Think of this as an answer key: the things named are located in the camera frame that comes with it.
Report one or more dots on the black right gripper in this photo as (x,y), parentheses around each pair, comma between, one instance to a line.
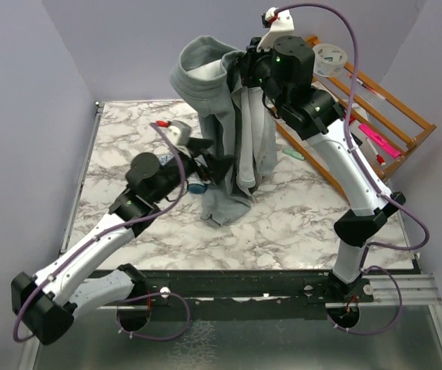
(246,62)

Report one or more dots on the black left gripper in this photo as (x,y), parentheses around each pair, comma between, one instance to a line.
(215,165)

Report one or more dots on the grey zip-up jacket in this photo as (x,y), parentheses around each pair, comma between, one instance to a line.
(233,117)

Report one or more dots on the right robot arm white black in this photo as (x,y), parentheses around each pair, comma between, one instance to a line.
(284,72)

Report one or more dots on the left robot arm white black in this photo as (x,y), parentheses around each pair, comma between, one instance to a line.
(49,301)

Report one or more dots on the blue patterned round container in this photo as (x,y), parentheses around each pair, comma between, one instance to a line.
(196,185)

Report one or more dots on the clear tape roll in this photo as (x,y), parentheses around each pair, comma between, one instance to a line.
(330,60)

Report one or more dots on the mint green eraser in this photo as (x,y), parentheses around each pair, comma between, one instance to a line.
(294,154)

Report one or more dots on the red pen on top shelf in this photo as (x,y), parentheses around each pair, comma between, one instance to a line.
(368,88)

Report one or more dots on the pink highlighter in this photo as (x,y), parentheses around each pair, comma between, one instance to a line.
(380,141)

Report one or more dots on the wooden two-tier rack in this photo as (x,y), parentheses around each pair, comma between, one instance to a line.
(401,126)

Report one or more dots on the red white marker pen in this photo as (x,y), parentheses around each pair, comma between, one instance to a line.
(378,157)

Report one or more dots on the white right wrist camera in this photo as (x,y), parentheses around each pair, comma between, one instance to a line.
(279,23)

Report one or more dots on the aluminium frame rail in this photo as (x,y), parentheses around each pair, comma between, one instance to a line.
(398,330)

